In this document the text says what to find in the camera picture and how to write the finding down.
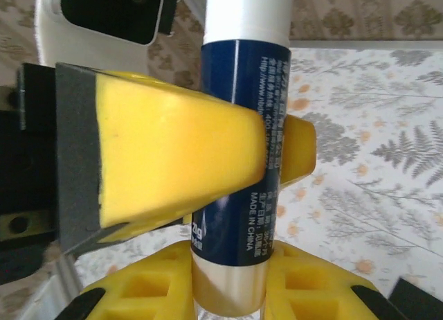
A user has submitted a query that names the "blue white glue stick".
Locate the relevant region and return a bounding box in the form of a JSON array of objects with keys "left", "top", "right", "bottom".
[{"left": 189, "top": 0, "right": 292, "bottom": 317}]

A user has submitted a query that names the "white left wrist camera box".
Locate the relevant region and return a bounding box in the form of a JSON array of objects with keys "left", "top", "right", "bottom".
[{"left": 34, "top": 0, "right": 181, "bottom": 71}]

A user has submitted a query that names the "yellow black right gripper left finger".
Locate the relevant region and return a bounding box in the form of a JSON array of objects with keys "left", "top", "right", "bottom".
[{"left": 57, "top": 241, "right": 195, "bottom": 320}]

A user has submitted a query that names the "black box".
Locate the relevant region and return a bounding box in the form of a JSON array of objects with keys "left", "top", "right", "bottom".
[{"left": 389, "top": 277, "right": 443, "bottom": 316}]

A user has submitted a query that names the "aluminium corner post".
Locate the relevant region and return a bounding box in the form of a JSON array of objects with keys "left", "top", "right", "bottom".
[{"left": 178, "top": 0, "right": 208, "bottom": 37}]

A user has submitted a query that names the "aluminium rear rail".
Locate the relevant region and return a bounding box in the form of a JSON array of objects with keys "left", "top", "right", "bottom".
[{"left": 289, "top": 39, "right": 443, "bottom": 51}]

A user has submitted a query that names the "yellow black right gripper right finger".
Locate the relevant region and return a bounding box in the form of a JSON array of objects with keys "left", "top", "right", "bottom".
[{"left": 264, "top": 242, "right": 408, "bottom": 320}]

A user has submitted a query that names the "floral tablecloth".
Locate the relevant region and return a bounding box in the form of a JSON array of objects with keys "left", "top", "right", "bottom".
[{"left": 74, "top": 48, "right": 443, "bottom": 320}]

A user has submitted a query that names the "aluminium side rail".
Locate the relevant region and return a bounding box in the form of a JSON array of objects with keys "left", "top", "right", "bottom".
[{"left": 20, "top": 254, "right": 84, "bottom": 320}]

